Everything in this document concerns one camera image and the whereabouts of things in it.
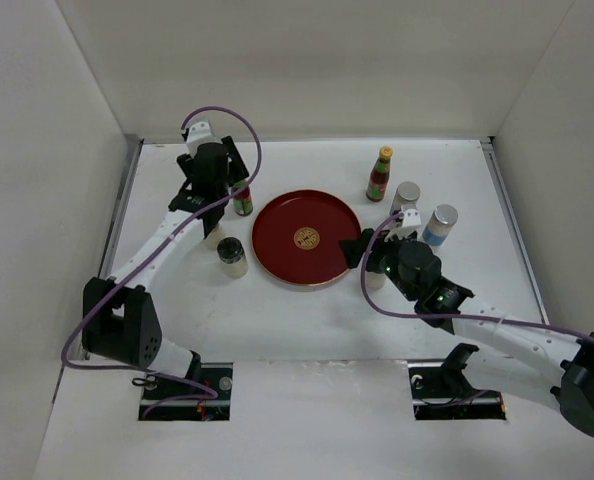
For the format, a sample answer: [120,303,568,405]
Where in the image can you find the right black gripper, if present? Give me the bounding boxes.
[338,226,418,302]

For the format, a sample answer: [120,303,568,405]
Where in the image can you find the green label sauce bottle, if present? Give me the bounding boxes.
[232,180,253,216]
[366,146,393,202]

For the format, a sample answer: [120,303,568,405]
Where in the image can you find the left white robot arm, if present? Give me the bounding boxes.
[81,135,249,399]

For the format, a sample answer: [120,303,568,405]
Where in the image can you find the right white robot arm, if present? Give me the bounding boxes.
[339,229,594,438]

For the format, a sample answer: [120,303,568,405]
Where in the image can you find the black cap spice jar front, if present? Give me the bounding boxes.
[365,272,387,290]

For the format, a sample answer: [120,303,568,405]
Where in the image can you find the silver lid jar near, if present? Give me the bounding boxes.
[389,181,421,215]

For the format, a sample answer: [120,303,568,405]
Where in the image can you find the silver lid jar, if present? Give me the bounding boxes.
[422,204,458,247]
[389,181,421,215]

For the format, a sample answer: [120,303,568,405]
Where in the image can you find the silver lid jar far right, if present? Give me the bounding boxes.
[422,204,458,247]

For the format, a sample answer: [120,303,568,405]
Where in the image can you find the black cap glass shaker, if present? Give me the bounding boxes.
[217,237,248,279]

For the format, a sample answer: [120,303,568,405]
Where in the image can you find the red round tray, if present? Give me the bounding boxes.
[251,189,361,286]

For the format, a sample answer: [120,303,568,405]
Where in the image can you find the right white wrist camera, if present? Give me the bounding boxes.
[399,205,422,229]

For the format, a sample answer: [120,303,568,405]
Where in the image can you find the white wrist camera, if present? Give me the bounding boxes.
[184,118,217,157]
[399,205,422,229]

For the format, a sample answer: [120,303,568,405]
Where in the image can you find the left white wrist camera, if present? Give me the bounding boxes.
[184,118,217,157]

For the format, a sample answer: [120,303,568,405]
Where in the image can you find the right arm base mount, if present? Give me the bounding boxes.
[408,343,506,421]

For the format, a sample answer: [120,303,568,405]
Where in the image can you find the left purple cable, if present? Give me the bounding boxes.
[60,105,262,419]

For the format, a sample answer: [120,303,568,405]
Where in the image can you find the purple cable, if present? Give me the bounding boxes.
[60,105,262,419]
[359,210,594,351]

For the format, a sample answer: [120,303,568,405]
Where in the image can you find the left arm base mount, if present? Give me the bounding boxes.
[131,363,234,422]

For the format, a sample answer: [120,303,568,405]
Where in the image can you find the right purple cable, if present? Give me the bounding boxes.
[359,210,594,351]

